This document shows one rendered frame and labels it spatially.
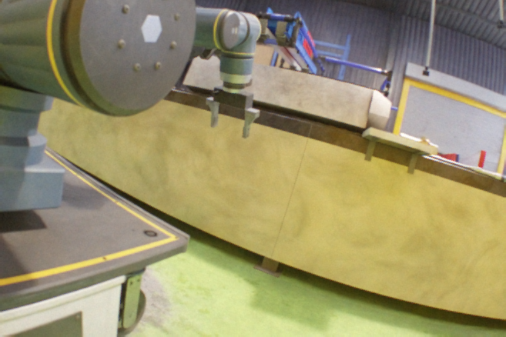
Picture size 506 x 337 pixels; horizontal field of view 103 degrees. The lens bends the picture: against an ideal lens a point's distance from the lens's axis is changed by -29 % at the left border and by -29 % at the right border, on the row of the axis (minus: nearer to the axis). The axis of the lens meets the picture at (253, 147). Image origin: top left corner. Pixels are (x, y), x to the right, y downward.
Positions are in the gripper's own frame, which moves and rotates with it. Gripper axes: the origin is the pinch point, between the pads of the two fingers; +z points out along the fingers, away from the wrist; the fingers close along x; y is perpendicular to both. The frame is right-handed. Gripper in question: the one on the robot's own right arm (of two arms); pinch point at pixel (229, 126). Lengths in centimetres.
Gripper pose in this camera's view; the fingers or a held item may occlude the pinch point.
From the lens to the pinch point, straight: 98.6
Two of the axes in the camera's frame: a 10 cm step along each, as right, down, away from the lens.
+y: -4.7, 3.3, -8.2
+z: -1.3, 8.9, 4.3
